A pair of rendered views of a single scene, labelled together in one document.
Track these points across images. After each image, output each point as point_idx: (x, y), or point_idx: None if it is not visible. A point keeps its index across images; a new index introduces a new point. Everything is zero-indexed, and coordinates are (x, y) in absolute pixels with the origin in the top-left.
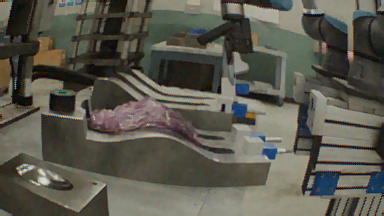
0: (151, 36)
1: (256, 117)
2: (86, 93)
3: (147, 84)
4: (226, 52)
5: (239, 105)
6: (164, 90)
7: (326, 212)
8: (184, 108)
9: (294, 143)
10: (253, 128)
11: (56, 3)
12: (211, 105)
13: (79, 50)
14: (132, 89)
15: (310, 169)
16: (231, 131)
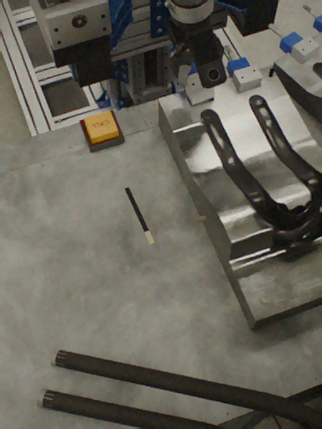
0: None
1: (50, 134)
2: (298, 281)
3: (237, 183)
4: (224, 50)
5: (248, 63)
6: (208, 177)
7: (140, 58)
8: (293, 105)
9: (85, 80)
10: (134, 111)
11: None
12: (251, 95)
13: None
14: (310, 162)
15: (273, 7)
16: (303, 59)
